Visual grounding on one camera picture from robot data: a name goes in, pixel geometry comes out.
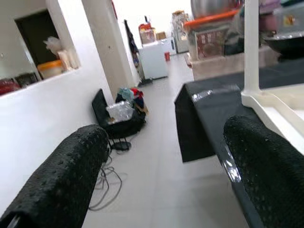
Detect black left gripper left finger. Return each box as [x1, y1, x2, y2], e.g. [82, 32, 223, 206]
[0, 124, 110, 228]

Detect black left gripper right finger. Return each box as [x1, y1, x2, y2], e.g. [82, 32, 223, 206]
[223, 114, 304, 228]

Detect white plastic table leg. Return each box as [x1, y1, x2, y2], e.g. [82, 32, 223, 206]
[243, 0, 262, 95]

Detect white plastic table top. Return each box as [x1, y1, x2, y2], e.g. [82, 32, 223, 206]
[241, 85, 304, 152]

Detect black router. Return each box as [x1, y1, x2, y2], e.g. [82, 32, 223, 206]
[111, 141, 133, 152]

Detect black flat bag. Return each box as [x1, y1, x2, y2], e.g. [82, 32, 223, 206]
[91, 88, 112, 126]

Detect black tablecloth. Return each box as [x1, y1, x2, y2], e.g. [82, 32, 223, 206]
[174, 64, 304, 228]

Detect clear plastic bag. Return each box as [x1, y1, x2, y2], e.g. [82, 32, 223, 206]
[105, 101, 135, 122]

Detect clear tape strip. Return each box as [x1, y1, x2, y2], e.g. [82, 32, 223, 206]
[191, 89, 214, 102]

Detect teal cloth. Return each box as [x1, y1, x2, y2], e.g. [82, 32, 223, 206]
[116, 87, 135, 102]

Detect orange lid white tub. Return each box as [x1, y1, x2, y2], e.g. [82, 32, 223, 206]
[37, 59, 64, 80]

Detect red cloth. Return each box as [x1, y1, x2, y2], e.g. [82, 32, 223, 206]
[129, 87, 145, 100]

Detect beige woven mat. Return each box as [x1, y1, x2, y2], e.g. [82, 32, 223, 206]
[190, 45, 281, 81]

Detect large black round bowl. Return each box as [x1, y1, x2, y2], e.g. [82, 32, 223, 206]
[263, 30, 304, 60]

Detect black stand base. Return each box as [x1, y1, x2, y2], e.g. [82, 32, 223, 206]
[137, 68, 154, 86]

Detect red patterned box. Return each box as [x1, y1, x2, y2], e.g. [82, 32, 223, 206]
[194, 32, 225, 60]

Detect white appliance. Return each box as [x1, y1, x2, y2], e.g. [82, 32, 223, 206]
[139, 39, 171, 80]

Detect hanging dark clothes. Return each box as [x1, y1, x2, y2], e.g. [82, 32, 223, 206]
[123, 20, 141, 69]

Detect clear plastic storage box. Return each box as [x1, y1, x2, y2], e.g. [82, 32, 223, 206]
[258, 4, 304, 36]

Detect orange rimmed large container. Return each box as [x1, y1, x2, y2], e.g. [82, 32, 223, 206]
[182, 0, 243, 33]

